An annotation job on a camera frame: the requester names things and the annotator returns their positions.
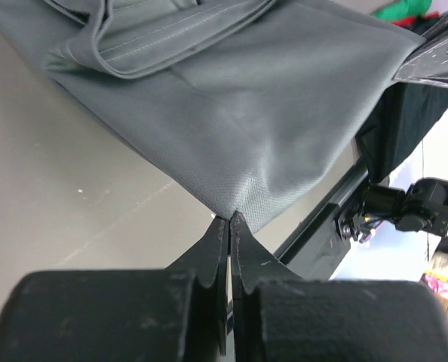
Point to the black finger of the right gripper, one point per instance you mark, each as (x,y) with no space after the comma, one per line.
(428,64)

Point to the green folded t shirt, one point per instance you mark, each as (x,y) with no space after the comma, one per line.
(403,9)

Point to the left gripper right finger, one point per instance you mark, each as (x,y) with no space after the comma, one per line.
(279,316)

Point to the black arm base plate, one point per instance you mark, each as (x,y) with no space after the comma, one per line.
(319,243)

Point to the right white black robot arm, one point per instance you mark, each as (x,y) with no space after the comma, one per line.
(423,207)

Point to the red folded t shirt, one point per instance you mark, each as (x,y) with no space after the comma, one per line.
(409,21)

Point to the grey t shirt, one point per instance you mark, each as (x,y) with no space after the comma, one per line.
(246,104)

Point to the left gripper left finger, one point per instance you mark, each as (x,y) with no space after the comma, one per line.
(177,313)

